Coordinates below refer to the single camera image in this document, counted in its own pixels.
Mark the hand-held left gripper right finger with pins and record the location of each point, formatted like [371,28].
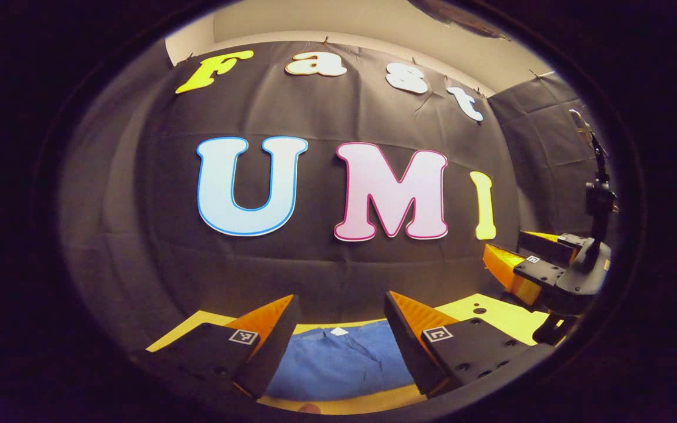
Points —
[412,352]

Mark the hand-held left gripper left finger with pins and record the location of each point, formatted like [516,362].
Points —
[271,352]

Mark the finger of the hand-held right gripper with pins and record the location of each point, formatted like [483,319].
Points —
[541,271]
[550,244]

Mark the blue shirt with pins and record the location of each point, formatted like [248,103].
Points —
[338,364]

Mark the black backdrop cloth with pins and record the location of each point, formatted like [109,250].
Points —
[138,264]

